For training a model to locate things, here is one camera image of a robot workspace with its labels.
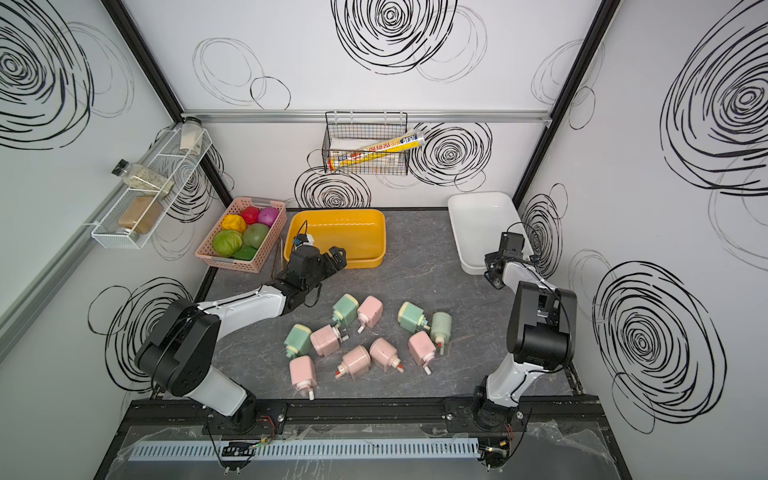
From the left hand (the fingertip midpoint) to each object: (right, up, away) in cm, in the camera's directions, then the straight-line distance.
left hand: (336, 255), depth 91 cm
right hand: (+51, -2, +5) cm, 51 cm away
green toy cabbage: (-39, +4, +10) cm, 41 cm away
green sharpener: (+4, -15, -6) cm, 17 cm away
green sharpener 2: (-8, -22, -12) cm, 27 cm away
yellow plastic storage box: (+5, +7, +22) cm, 24 cm away
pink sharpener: (+25, -24, -12) cm, 37 cm away
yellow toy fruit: (-40, +11, +17) cm, 45 cm away
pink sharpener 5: (-1, -22, -12) cm, 25 cm away
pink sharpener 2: (+15, -25, -15) cm, 33 cm away
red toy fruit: (-37, +14, +21) cm, 45 cm away
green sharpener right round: (+31, -19, -10) cm, 38 cm away
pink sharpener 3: (+8, -26, -16) cm, 32 cm away
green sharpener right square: (+23, -17, -7) cm, 29 cm away
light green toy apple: (-30, +7, +12) cm, 33 cm away
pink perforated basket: (-30, -2, +6) cm, 30 cm away
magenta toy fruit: (-29, +14, +20) cm, 38 cm away
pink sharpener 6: (+11, -16, -6) cm, 20 cm away
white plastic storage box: (+50, +11, +21) cm, 55 cm away
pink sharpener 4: (-5, -29, -17) cm, 34 cm away
